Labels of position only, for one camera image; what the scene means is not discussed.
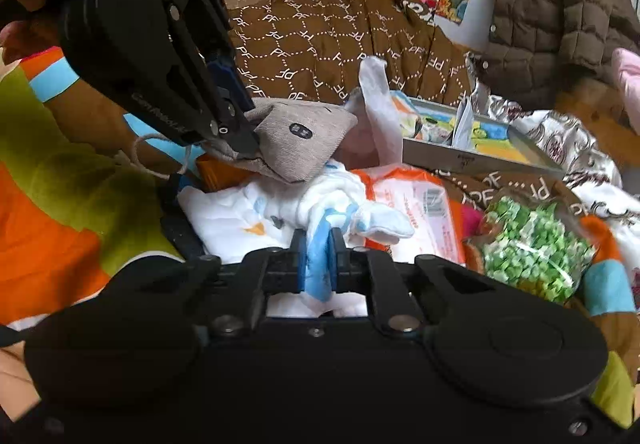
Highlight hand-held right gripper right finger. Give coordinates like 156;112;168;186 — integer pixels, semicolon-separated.
327;230;483;332

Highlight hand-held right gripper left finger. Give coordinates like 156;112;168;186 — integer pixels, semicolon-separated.
187;229;308;334

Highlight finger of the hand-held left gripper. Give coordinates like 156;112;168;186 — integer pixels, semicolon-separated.
172;0;256;117
200;89;261;156

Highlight white blue print cloth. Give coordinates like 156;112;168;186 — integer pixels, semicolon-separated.
177;159;416;320

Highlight grey drawstring pouch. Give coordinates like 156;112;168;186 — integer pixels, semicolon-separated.
130;97;358;183

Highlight grey tray box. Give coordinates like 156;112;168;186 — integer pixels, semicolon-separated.
390;92;566;175

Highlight orange ribbed cloth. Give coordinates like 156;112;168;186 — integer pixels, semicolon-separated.
195;155;261;191

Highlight orange and white plastic packet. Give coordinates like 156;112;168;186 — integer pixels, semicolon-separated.
350;168;467;266

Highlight brown patterned quilt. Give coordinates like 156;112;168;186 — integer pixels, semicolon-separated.
220;0;591;220

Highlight white plastic bag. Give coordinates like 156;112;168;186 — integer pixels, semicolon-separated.
345;57;407;170

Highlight colourful striped blanket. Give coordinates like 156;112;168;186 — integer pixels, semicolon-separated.
0;22;640;430

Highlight bag of green beads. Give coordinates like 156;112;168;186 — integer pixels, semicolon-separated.
472;197;598;307

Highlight silver floral bedsheet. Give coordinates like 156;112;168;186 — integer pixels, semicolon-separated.
467;52;640;275

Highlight pink folded cloth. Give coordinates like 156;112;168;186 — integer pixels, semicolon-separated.
612;47;640;120

